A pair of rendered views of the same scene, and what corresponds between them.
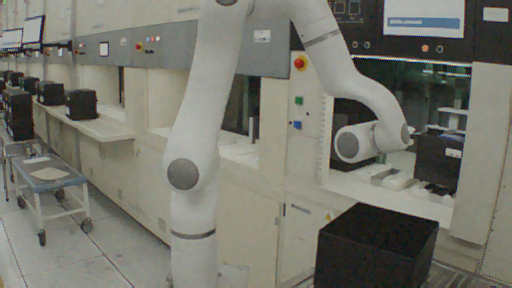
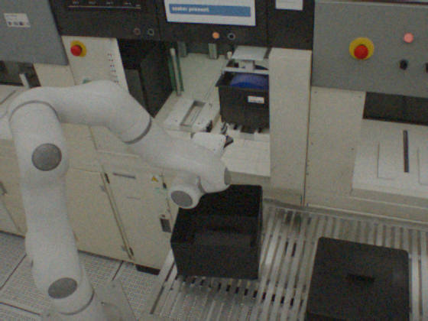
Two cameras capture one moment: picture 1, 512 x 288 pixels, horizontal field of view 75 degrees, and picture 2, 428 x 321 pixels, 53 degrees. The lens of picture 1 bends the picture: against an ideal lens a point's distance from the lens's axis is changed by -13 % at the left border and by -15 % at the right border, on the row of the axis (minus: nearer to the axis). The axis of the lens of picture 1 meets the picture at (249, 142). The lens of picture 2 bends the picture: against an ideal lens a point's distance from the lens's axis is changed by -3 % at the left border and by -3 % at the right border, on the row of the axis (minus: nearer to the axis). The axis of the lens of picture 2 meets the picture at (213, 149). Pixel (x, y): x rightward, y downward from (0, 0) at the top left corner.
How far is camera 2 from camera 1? 0.65 m
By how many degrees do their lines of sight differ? 35
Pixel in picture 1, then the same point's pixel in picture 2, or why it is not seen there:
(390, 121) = (214, 179)
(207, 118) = (62, 238)
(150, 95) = not seen: outside the picture
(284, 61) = (57, 48)
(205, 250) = (94, 309)
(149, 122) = not seen: outside the picture
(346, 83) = (170, 161)
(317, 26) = (133, 131)
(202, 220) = (84, 295)
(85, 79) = not seen: outside the picture
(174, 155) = (49, 280)
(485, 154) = (290, 128)
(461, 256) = (285, 193)
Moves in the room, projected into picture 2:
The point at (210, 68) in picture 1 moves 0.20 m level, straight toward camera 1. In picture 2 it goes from (48, 203) to (84, 261)
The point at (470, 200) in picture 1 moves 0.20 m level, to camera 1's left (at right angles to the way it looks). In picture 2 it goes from (283, 160) to (235, 185)
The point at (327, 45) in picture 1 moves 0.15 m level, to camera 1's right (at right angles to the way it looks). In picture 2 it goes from (145, 141) to (202, 118)
